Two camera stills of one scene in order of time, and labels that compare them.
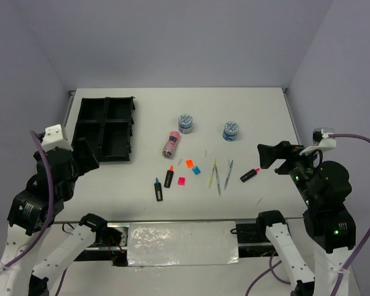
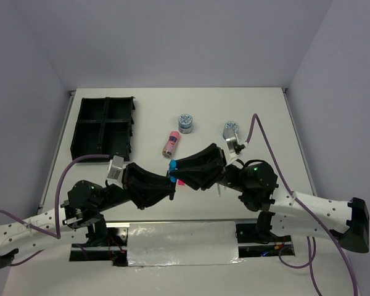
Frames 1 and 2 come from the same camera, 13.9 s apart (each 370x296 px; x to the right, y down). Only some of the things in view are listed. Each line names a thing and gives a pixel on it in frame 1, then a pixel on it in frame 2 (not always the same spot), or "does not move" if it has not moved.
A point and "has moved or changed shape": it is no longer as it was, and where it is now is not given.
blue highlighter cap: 196,170 has moved or changed shape
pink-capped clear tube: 170,147 does not move
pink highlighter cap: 181,180 does not move
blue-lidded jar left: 185,123 does not move
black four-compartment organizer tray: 106,123 does not move
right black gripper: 293,150 -> 202,169
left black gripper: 89,161 -> 145,187
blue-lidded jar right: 231,131 does not move
